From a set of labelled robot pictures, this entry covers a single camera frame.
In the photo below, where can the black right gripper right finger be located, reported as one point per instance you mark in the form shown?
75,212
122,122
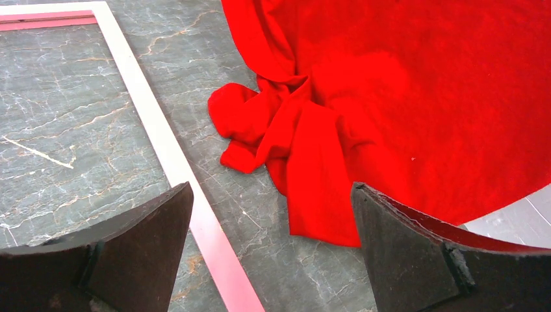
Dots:
416,262

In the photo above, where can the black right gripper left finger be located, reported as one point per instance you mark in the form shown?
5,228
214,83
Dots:
129,261

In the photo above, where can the pink wooden picture frame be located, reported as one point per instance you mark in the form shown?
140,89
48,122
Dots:
226,271

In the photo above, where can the red t-shirt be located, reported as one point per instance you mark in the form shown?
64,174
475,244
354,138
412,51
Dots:
442,105

